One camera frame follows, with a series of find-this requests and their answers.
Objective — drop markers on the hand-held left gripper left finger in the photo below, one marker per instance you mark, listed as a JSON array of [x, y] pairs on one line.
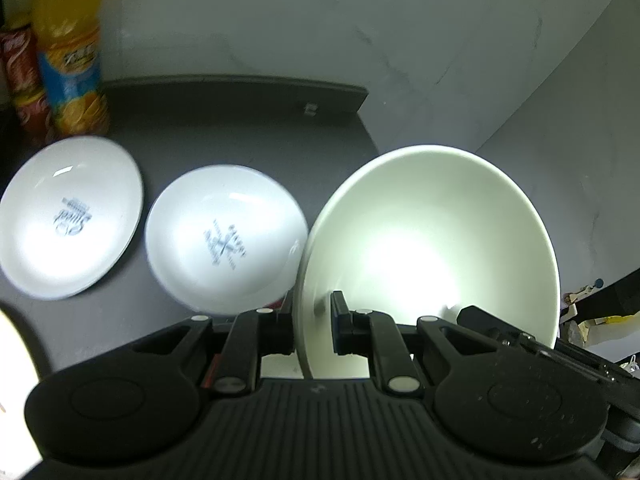
[[280, 332]]

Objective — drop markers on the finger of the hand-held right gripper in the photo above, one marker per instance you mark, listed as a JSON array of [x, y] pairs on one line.
[[480, 321]]

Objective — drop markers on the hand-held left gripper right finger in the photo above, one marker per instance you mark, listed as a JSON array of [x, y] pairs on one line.
[[342, 327]]

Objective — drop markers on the white plate crossed blue print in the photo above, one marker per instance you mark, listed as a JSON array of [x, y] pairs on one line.
[[220, 240]]

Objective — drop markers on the large white bowl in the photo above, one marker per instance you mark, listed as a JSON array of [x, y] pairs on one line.
[[425, 220]]

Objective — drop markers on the white plate cursive blue print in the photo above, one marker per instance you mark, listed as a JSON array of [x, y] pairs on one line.
[[65, 210]]

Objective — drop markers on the yellow packet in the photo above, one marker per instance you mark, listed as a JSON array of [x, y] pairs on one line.
[[620, 322]]

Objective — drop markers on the white paper clutter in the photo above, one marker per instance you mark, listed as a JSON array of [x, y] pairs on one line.
[[575, 317]]

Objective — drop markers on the orange juice bottle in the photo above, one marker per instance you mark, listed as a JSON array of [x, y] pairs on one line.
[[70, 55]]

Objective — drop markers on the red printed can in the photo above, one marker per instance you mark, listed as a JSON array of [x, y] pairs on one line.
[[25, 80]]

